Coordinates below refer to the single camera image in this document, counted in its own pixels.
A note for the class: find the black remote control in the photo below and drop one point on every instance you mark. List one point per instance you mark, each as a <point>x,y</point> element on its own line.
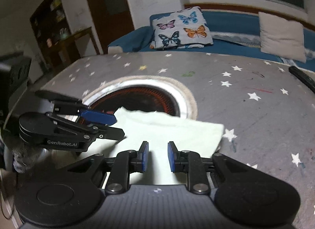
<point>301,75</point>

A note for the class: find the glass jar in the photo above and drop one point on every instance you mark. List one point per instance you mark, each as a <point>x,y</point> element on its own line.
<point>65,34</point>

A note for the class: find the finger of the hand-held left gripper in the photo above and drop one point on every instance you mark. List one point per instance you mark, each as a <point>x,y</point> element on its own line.
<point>108,133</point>
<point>98,117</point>

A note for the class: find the pale green box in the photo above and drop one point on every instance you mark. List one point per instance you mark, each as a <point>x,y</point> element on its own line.
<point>55,3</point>

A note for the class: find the blue sofa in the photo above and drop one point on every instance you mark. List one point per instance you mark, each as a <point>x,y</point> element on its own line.
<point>228,24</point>

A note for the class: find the light green garment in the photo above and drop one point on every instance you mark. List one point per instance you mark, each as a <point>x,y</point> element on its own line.
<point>172,130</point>

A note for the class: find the dark wooden door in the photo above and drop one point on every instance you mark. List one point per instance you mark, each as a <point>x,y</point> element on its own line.
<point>110,2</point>

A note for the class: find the wooden side table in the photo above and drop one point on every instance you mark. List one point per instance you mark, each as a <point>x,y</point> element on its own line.
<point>78,34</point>

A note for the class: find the brown wooden rail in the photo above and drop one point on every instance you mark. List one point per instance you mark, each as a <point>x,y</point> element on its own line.
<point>221,7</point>

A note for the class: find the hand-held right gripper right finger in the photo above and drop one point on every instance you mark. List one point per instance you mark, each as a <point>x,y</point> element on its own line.
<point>173,157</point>

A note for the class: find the wooden shelf cabinet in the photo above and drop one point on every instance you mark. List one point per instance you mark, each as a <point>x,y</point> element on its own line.
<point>44,22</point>

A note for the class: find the butterfly print pillow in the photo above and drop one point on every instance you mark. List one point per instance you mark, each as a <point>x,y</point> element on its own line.
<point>182,29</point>

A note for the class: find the beige pillow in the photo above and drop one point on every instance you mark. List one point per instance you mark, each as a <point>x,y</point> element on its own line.
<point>280,36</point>

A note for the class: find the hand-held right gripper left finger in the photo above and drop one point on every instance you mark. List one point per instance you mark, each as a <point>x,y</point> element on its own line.
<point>143,157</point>

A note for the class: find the grey starred tablecloth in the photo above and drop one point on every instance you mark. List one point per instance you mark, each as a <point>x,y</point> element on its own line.
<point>258,120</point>

